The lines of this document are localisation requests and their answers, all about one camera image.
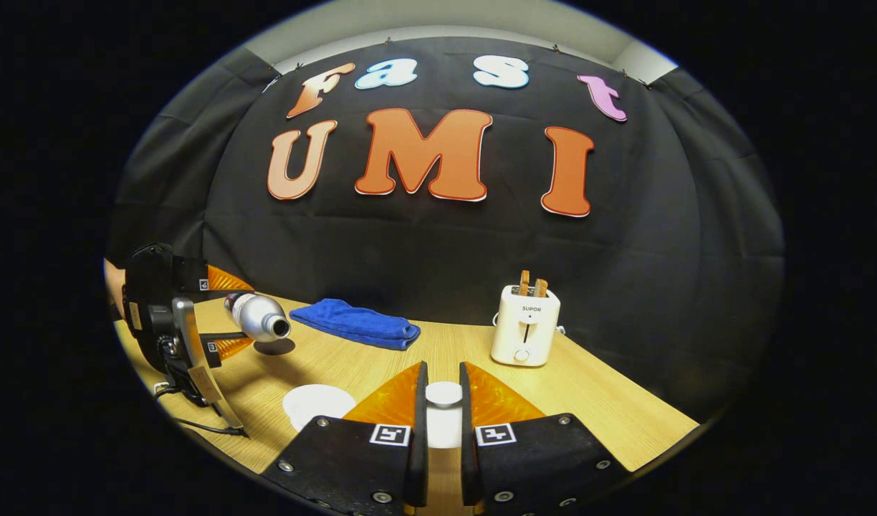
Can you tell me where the silver water bottle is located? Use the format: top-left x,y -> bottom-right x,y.
224,292 -> 292,343

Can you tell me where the black cable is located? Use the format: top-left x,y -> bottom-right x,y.
154,386 -> 243,436

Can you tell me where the white toaster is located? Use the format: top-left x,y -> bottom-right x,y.
490,285 -> 562,368

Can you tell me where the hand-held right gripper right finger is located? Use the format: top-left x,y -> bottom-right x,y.
459,361 -> 631,516

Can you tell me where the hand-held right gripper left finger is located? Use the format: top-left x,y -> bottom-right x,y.
261,360 -> 430,516

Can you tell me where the black backdrop cloth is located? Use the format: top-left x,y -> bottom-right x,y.
105,36 -> 787,424

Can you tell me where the blue folded towel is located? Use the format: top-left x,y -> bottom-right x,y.
289,298 -> 421,351

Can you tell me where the white teacup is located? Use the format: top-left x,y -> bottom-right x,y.
282,384 -> 358,433

